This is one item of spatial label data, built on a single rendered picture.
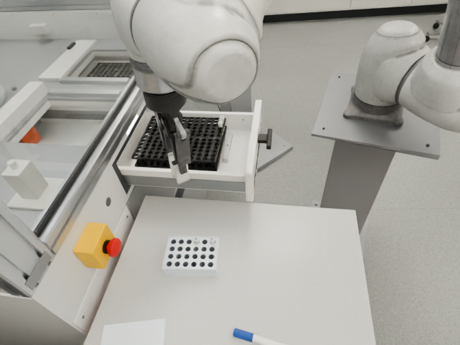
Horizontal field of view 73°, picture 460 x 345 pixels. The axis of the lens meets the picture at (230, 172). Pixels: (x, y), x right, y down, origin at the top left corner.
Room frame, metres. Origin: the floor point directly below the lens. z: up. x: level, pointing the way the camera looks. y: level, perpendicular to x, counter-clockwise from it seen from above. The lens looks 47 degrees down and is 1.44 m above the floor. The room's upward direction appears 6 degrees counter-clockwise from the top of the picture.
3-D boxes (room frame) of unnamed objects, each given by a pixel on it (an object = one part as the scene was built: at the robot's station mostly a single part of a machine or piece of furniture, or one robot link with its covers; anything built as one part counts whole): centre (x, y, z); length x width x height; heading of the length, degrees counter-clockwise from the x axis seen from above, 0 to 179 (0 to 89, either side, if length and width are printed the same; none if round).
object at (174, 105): (0.49, 0.10, 1.11); 0.08 x 0.07 x 0.09; 27
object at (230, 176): (0.66, 0.13, 0.86); 0.40 x 0.26 x 0.06; 77
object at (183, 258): (0.36, 0.11, 0.78); 0.12 x 0.08 x 0.04; 82
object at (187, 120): (0.66, 0.12, 0.87); 0.22 x 0.18 x 0.06; 77
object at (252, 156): (0.61, -0.07, 0.87); 0.29 x 0.02 x 0.11; 167
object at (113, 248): (0.35, 0.26, 0.88); 0.04 x 0.03 x 0.04; 167
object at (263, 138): (0.61, -0.10, 0.91); 0.07 x 0.04 x 0.01; 167
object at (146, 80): (0.50, 0.10, 1.18); 0.09 x 0.09 x 0.06
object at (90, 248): (0.36, 0.30, 0.88); 0.07 x 0.05 x 0.07; 167
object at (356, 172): (0.85, -0.52, 0.38); 0.30 x 0.30 x 0.76; 63
